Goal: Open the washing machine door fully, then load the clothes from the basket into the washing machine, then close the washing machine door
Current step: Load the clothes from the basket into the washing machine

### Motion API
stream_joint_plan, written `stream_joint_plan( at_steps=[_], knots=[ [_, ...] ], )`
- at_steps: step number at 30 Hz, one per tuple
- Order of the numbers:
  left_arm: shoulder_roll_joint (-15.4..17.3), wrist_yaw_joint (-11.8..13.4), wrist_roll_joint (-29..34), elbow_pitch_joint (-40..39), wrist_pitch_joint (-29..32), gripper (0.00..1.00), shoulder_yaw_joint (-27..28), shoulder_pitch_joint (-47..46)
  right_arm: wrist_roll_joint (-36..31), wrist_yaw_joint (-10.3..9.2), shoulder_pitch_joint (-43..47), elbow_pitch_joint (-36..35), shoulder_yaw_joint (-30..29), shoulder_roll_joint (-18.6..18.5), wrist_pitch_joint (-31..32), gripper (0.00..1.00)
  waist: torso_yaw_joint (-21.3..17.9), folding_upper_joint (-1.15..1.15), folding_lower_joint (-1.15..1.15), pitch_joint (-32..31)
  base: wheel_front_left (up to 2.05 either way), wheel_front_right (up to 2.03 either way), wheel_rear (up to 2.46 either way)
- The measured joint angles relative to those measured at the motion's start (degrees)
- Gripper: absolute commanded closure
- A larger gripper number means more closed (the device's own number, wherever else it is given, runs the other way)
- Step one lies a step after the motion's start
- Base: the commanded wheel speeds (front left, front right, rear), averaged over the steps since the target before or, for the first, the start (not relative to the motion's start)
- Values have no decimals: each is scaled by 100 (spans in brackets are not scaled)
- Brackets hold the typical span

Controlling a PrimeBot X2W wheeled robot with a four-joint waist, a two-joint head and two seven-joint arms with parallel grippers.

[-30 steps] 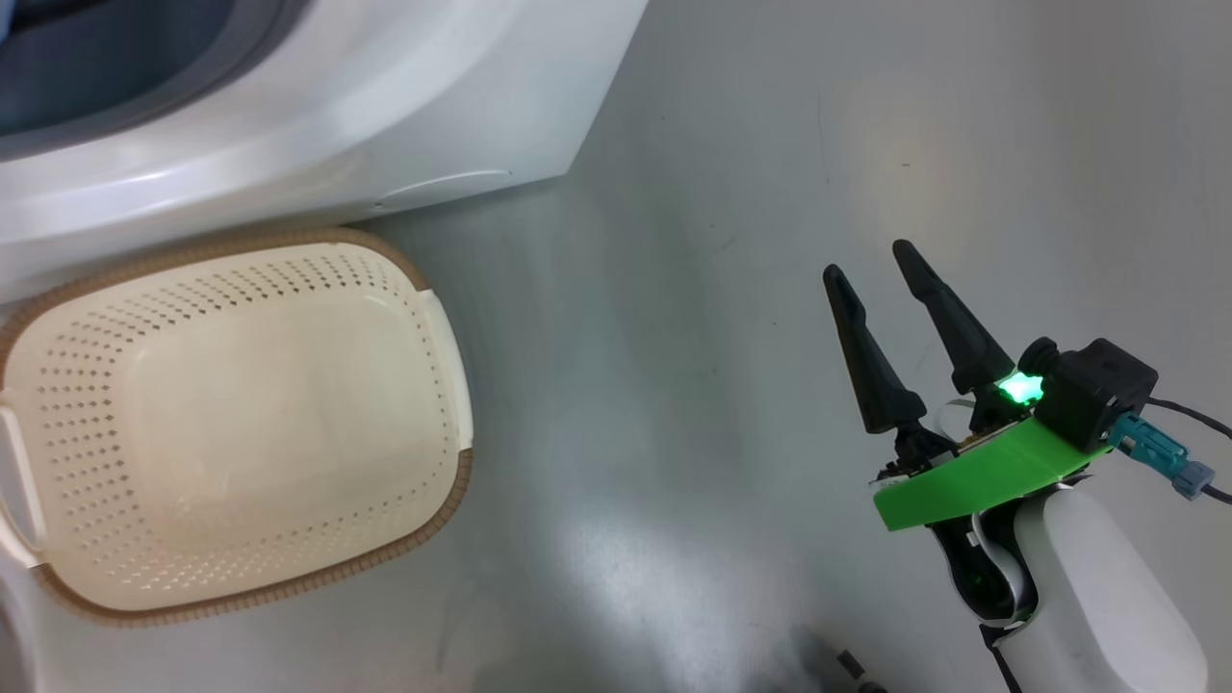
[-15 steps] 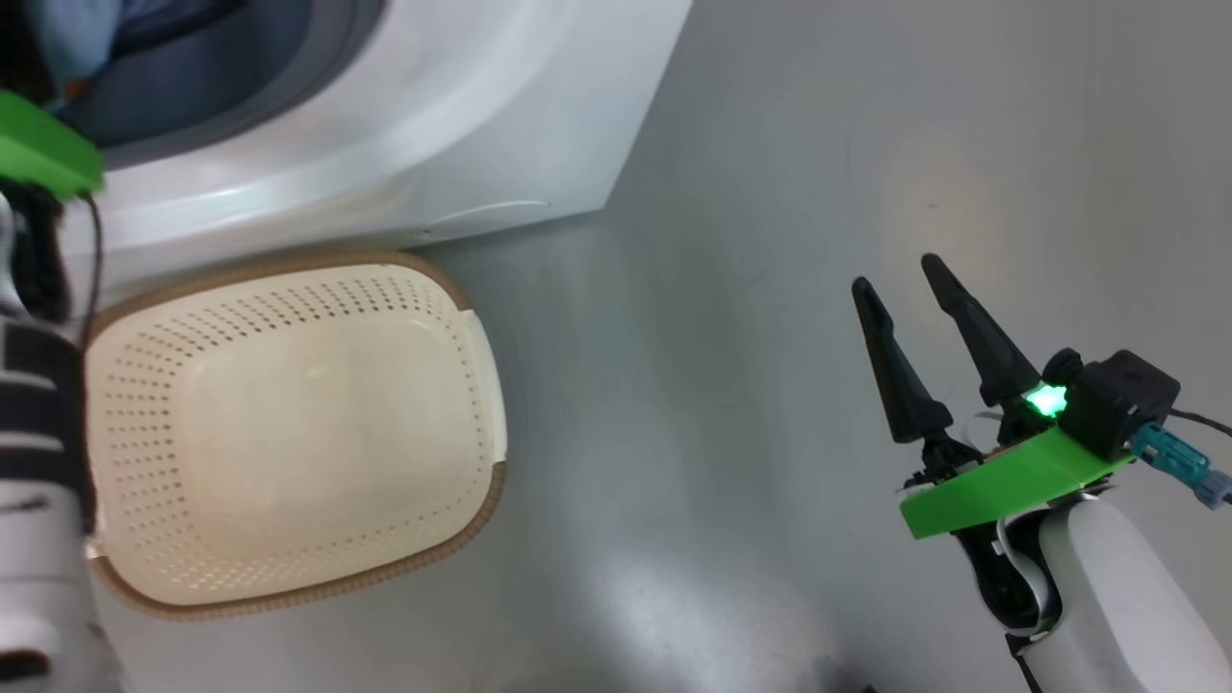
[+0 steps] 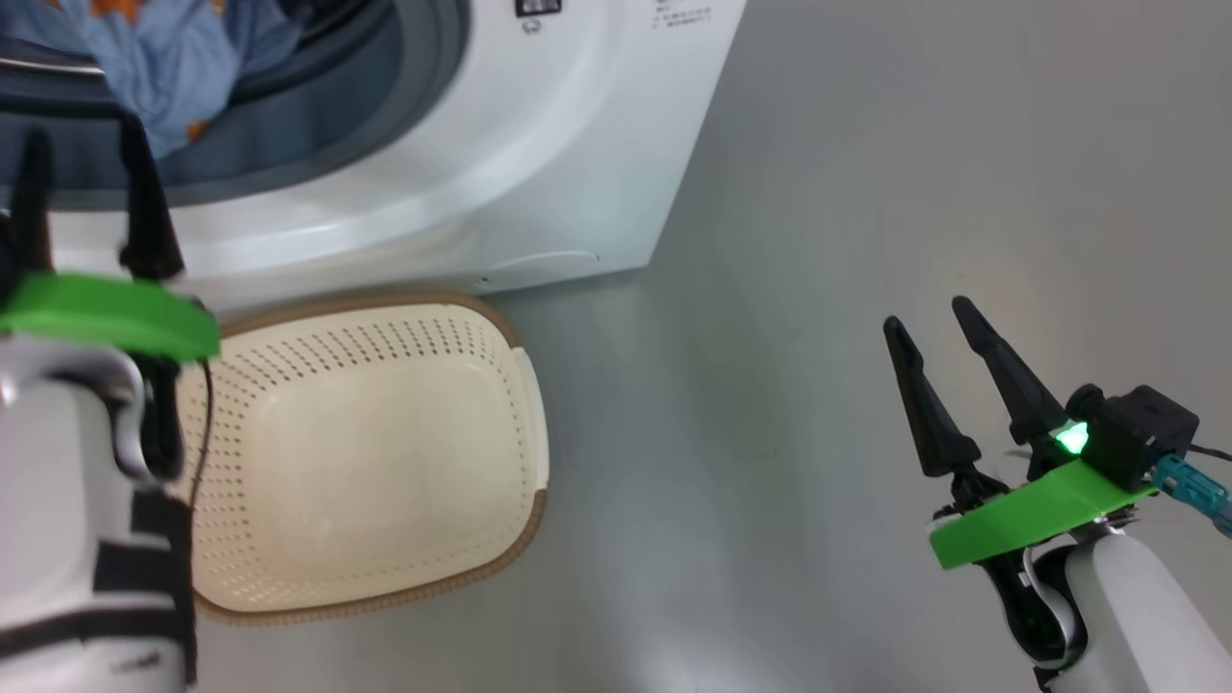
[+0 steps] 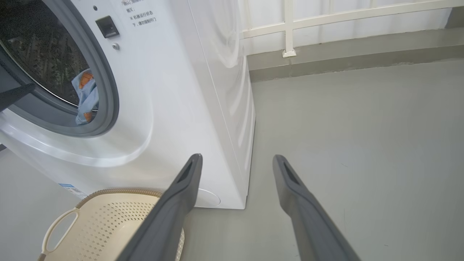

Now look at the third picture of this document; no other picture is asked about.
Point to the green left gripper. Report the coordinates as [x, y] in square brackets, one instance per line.
[106, 313]

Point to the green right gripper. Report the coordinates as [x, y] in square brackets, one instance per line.
[1039, 510]

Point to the white front-load washing machine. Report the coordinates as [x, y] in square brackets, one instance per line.
[577, 144]

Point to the cream perforated laundry basket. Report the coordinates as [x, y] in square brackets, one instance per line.
[366, 462]

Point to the round white filter cover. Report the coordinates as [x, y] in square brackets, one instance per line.
[544, 269]

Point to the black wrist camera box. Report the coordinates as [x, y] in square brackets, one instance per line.
[1145, 428]

